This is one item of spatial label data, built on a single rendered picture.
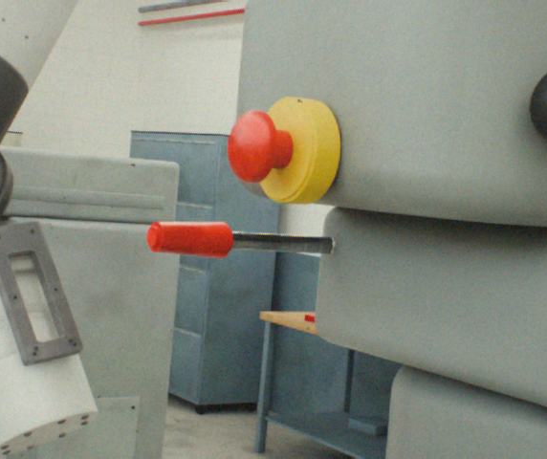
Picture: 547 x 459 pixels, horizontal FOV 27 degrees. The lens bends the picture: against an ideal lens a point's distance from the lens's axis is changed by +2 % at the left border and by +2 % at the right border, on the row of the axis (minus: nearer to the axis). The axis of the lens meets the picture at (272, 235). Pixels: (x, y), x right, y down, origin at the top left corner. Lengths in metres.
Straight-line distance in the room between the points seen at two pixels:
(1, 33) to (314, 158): 0.38
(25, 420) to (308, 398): 7.50
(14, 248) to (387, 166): 0.24
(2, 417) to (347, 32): 0.30
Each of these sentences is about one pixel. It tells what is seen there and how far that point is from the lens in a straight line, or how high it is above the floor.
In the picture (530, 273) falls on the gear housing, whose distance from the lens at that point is 0.65.
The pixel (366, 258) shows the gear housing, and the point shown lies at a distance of 0.76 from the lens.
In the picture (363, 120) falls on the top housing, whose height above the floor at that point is 1.78.
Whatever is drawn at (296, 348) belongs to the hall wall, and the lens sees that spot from 8.26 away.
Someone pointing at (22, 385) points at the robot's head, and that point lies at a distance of 0.69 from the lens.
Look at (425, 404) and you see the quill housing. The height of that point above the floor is 1.60.
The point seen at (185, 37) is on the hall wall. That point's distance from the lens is 9.99.
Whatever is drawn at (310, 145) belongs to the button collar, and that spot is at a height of 1.76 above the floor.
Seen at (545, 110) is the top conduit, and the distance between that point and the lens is 0.56.
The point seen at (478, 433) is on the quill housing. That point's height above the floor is 1.60.
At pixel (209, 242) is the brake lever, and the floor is 1.70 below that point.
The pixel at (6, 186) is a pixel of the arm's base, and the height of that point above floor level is 1.72.
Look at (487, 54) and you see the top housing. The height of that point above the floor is 1.81.
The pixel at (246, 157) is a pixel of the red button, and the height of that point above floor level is 1.75.
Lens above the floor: 1.74
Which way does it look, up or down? 3 degrees down
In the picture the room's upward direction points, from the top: 5 degrees clockwise
